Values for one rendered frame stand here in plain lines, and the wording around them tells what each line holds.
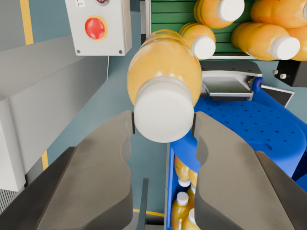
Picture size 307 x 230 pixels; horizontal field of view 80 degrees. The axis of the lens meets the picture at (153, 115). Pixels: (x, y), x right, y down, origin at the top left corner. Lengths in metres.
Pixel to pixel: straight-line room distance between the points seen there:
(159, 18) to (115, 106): 1.22
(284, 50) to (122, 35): 0.30
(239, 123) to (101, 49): 0.33
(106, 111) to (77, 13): 1.40
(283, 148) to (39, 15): 1.65
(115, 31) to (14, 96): 0.37
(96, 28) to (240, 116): 0.37
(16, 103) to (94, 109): 1.18
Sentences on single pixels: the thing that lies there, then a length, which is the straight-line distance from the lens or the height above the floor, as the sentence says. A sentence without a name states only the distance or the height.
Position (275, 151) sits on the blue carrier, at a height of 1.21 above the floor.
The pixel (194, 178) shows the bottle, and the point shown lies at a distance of 0.50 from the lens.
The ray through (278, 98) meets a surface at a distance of 1.68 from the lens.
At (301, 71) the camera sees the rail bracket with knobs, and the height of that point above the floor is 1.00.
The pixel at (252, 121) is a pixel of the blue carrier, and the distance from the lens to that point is 0.48.
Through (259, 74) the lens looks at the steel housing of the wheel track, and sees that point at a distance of 0.59.
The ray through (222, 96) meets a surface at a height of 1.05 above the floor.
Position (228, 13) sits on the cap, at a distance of 0.38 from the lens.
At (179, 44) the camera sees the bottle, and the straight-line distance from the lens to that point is 0.17.
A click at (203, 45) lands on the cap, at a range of 0.37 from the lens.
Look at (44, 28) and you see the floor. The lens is 1.72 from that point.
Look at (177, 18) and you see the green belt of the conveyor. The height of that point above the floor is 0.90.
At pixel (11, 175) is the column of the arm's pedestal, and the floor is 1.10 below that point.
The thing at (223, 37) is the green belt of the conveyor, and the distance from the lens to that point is 0.60.
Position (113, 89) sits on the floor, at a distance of 1.63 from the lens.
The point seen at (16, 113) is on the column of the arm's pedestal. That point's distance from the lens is 0.66.
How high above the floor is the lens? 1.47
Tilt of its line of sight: 61 degrees down
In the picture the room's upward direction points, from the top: 174 degrees counter-clockwise
